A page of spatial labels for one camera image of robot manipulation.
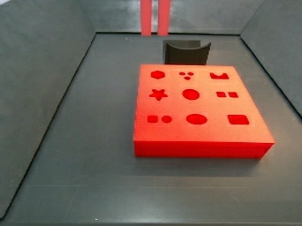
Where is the black curved holder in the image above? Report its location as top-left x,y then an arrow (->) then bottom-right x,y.
164,40 -> 212,65

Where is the red double-square peg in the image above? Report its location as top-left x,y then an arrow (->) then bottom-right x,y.
140,0 -> 172,36

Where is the red shape-sorter block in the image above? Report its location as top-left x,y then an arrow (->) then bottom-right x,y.
134,64 -> 276,159

